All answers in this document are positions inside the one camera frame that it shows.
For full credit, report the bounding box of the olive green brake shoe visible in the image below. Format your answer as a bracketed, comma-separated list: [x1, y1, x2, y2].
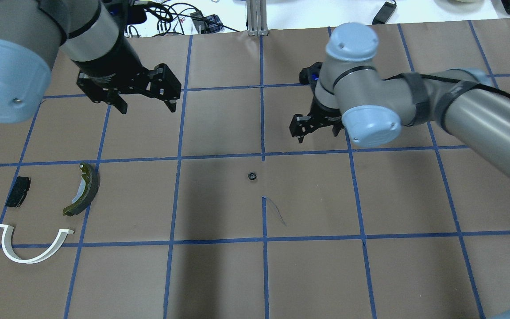
[62, 162, 100, 217]

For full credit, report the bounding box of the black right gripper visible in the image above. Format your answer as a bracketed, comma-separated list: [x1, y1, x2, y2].
[289, 98, 344, 144]

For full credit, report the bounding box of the black brake pad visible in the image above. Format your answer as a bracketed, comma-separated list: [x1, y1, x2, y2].
[5, 176, 31, 208]

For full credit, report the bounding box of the black power adapter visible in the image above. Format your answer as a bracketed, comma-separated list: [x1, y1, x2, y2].
[371, 0, 397, 25]

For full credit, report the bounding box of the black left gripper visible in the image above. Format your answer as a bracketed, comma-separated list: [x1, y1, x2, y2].
[76, 38, 182, 115]

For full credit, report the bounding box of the aluminium frame post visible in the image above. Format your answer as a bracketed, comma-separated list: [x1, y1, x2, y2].
[245, 0, 269, 36]

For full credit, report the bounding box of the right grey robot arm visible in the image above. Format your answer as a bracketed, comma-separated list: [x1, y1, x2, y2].
[289, 23, 510, 178]

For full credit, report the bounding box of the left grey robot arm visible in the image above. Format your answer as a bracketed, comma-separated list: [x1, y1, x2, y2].
[0, 0, 182, 123]

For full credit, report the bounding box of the white curved plastic bracket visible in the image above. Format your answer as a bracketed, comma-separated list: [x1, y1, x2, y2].
[0, 224, 75, 265]

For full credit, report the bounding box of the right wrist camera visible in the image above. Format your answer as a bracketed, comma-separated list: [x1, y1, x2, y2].
[299, 61, 323, 86]

